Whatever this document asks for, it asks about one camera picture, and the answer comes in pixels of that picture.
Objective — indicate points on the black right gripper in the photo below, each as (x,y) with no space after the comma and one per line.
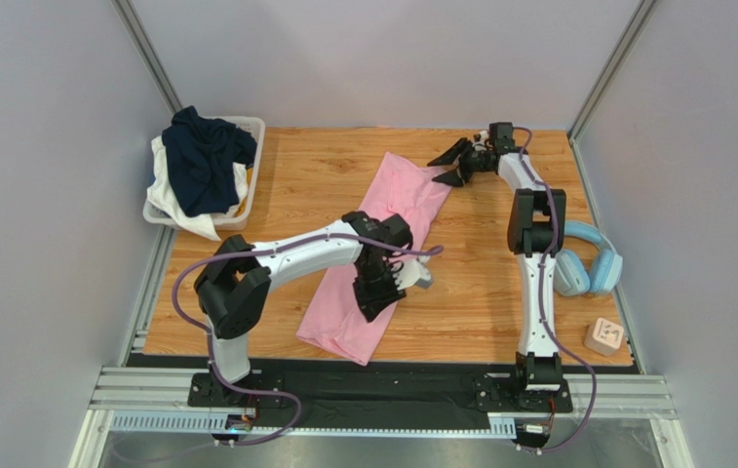
(470,159)

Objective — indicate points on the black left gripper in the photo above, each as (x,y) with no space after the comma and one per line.
(371,304)

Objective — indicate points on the pink t shirt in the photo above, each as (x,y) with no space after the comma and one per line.
(334,320)

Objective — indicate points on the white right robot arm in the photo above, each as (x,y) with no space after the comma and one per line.
(534,237)

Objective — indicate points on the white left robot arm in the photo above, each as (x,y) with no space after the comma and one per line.
(233,287)

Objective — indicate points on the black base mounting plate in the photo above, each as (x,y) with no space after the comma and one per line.
(385,396)

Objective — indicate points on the white plastic laundry basket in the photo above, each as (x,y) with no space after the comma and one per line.
(239,221)

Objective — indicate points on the light blue headphones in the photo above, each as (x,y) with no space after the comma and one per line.
(572,278)

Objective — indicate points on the navy blue t shirt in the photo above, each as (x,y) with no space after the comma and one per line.
(201,157)

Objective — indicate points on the small pink cube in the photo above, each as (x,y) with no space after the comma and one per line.
(604,337)

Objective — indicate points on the white t shirt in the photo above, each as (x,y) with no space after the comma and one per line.
(161,196)

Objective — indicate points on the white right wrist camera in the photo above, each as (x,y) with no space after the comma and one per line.
(480,141)

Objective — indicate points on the right aluminium corner post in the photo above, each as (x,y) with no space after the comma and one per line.
(623,46)

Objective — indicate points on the aluminium corner post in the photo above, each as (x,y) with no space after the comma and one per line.
(623,46)
(134,26)

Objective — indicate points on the aluminium frame rail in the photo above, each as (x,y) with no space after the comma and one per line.
(157,411)

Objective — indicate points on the left aluminium corner post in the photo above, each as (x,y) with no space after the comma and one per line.
(134,26)

